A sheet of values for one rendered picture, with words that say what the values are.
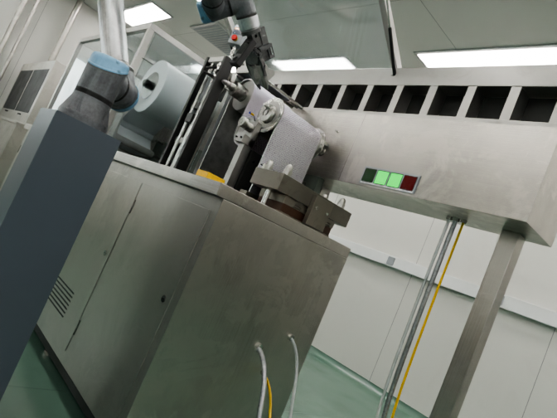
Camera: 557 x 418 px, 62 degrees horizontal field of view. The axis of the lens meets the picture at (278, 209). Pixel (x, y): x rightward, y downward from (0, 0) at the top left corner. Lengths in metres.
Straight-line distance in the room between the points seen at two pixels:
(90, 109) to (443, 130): 1.16
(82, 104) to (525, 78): 1.38
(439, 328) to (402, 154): 2.52
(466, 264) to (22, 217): 3.41
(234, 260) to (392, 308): 3.02
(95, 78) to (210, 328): 0.83
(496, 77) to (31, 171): 1.48
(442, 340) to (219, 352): 2.78
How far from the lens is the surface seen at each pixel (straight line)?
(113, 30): 1.76
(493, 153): 1.64
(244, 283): 1.50
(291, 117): 1.83
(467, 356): 1.65
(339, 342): 4.59
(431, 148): 1.74
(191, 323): 1.45
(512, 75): 1.77
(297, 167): 1.88
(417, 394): 4.15
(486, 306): 1.66
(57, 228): 1.50
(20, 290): 1.53
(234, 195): 1.39
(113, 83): 1.55
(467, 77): 1.84
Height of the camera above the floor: 0.79
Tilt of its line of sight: 5 degrees up
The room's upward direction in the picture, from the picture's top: 23 degrees clockwise
